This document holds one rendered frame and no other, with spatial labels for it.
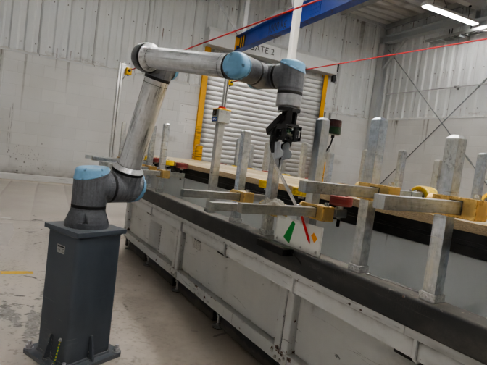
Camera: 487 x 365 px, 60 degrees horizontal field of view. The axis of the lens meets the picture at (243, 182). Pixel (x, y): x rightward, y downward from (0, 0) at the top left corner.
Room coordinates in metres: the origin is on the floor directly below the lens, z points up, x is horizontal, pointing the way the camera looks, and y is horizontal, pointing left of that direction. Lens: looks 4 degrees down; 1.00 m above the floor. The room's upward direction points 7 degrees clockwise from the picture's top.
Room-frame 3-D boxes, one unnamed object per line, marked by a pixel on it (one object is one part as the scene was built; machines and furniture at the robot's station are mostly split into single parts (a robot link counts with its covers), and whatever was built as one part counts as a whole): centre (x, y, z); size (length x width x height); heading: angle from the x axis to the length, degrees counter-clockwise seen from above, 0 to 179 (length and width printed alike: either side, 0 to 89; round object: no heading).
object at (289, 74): (1.54, -0.12, 1.30); 0.10 x 0.09 x 0.12; 54
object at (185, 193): (1.84, 0.06, 0.82); 0.44 x 0.03 x 0.04; 122
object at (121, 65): (3.90, 1.19, 1.20); 0.15 x 0.12 x 1.00; 32
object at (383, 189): (1.25, -0.39, 0.95); 0.14 x 0.06 x 0.05; 32
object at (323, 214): (1.47, -0.26, 0.85); 0.14 x 0.06 x 0.05; 32
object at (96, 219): (1.90, 0.68, 0.65); 0.19 x 0.19 x 0.10
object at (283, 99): (1.53, -0.13, 1.21); 0.10 x 0.09 x 0.05; 122
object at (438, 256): (1.06, -0.51, 0.88); 0.04 x 0.04 x 0.48; 32
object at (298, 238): (1.50, -0.21, 0.75); 0.26 x 0.01 x 0.10; 32
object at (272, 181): (1.70, -0.12, 0.92); 0.04 x 0.04 x 0.48; 32
